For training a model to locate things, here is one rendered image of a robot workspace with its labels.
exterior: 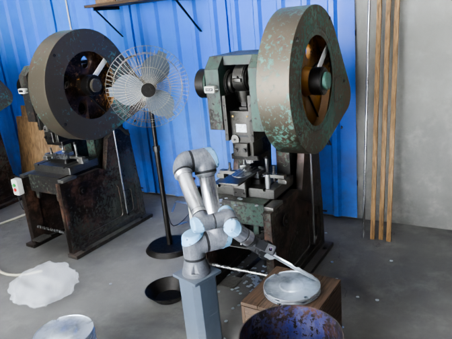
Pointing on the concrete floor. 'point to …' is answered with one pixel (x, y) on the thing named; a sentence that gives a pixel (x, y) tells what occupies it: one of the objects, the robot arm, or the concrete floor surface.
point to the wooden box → (333, 286)
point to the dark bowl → (164, 290)
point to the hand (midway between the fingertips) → (275, 256)
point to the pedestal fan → (155, 100)
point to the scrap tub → (291, 324)
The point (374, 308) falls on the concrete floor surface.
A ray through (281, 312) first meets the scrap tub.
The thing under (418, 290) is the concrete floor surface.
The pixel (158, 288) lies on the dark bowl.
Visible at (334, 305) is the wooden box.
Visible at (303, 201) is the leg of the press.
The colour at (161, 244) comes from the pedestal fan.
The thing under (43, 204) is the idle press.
